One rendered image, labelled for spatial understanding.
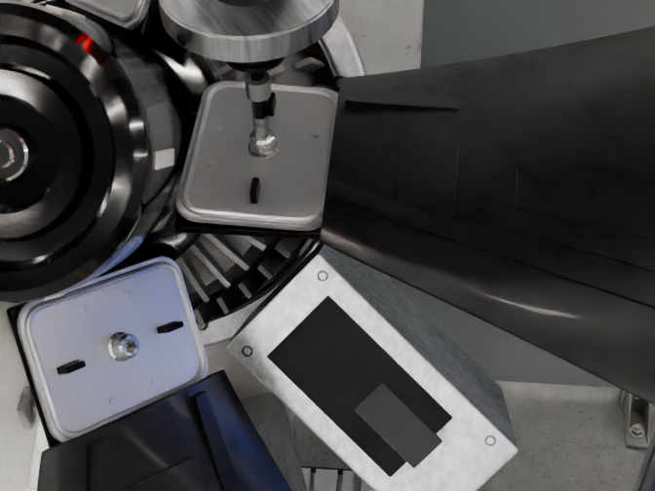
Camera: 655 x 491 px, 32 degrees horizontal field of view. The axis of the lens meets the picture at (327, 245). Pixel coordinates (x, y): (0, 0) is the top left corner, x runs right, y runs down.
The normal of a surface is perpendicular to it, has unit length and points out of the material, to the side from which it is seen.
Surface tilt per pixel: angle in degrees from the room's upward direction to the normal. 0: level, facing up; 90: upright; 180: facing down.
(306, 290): 50
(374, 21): 0
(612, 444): 0
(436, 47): 90
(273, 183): 2
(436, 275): 17
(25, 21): 65
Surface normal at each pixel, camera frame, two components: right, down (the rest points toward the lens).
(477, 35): -0.09, 0.73
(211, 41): -0.33, 0.70
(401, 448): -0.08, 0.13
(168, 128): 0.98, -0.16
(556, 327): 0.06, -0.38
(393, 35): -0.02, -0.68
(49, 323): 0.68, -0.11
